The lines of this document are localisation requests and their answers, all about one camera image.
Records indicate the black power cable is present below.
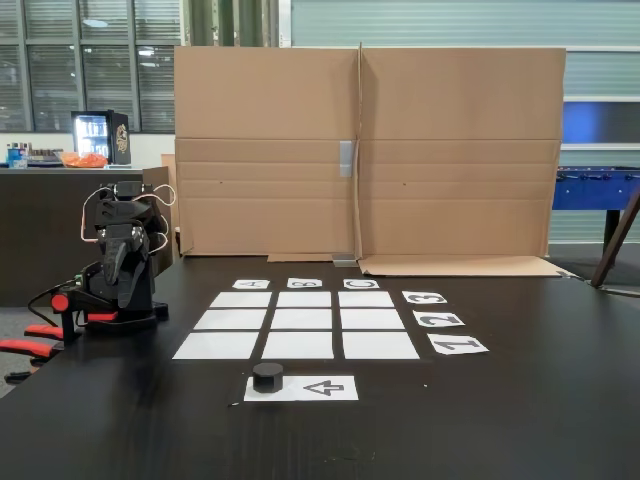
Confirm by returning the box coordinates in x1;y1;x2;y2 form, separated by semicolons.
27;281;81;331

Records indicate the brown wooden beam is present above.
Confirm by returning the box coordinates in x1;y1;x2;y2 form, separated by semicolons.
589;191;640;289

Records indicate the black mini fridge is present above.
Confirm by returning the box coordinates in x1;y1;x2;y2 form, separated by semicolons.
70;110;133;166

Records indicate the paper sheet number 3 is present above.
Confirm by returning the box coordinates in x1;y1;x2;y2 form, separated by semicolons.
401;290;449;305

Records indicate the white arrow paper sheet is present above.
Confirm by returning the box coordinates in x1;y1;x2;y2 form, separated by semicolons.
243;375;360;403

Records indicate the black octagonal token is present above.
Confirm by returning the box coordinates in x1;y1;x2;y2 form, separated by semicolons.
252;362;285;393

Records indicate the brown cardboard screen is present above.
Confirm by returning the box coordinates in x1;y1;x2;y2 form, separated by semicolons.
173;45;362;264
355;42;581;278

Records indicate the blue foosball table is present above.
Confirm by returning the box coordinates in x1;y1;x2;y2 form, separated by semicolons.
552;167;640;261

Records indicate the red black bar clamp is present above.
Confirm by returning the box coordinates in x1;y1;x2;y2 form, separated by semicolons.
0;287;121;384

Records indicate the orange snack bag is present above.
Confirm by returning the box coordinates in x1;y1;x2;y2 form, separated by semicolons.
59;152;109;169

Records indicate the paper sheet number 1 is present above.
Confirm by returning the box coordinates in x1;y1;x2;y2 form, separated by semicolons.
427;335;491;356

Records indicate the paper sheet number 2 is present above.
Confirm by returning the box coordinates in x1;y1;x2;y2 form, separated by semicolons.
412;311;466;329

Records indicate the white paper grid square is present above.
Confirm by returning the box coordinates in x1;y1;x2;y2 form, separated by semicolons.
208;291;273;309
192;309;269;331
270;308;334;331
338;290;397;309
342;330;421;361
171;331;261;361
275;291;333;309
260;331;335;361
340;308;407;331

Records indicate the dark brown counter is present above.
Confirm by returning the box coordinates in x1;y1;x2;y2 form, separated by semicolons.
0;167;174;307

